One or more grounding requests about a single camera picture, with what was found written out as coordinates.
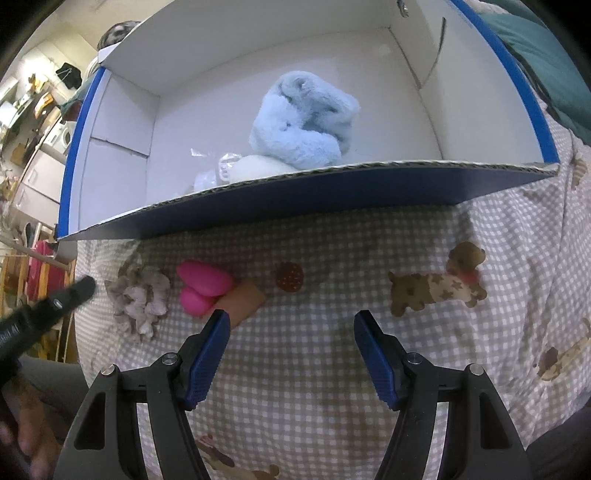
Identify white washing machine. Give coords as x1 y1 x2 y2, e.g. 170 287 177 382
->
43 120 75 160

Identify beige lace-pattern sock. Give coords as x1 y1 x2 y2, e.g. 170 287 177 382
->
105 263 172 343

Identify teal sofa armrest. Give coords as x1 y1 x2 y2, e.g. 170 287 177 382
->
59 78 94 117

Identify white sock with dark trim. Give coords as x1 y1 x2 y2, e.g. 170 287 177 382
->
229 154 297 185

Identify grey white printed cushion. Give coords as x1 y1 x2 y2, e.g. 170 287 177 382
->
96 21 142 51

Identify clear plastic packet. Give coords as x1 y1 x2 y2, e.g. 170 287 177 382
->
191 148 244 185

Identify light blue fluffy socks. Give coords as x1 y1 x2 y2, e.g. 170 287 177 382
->
249 71 362 171

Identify checked dog print blanket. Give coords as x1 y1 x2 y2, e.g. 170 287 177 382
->
73 92 591 480

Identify white base cabinets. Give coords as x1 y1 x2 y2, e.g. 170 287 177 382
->
8 147 66 223

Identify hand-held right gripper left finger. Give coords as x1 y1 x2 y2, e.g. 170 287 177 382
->
54 310 231 480

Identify teal pillow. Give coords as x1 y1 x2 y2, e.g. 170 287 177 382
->
478 0 591 149

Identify person's left hand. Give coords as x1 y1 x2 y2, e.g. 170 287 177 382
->
0 377 60 480

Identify black hanging bag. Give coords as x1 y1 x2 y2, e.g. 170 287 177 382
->
55 62 84 91

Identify pink sock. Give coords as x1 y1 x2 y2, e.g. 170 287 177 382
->
178 260 234 317

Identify red and yellow item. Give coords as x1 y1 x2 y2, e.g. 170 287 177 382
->
0 239 75 361

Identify person's grey trouser leg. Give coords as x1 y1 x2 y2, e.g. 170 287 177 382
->
18 354 91 418
521 412 591 480

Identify person's grey right trouser leg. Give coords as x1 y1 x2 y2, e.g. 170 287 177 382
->
521 412 591 480

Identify person's grey left trouser leg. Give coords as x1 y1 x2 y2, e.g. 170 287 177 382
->
18 354 91 418

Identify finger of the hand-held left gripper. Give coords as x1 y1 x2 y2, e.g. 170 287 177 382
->
0 276 97 344

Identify blue cardboard box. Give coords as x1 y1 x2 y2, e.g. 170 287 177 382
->
55 0 561 242

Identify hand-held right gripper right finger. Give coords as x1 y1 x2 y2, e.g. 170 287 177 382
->
353 310 530 480

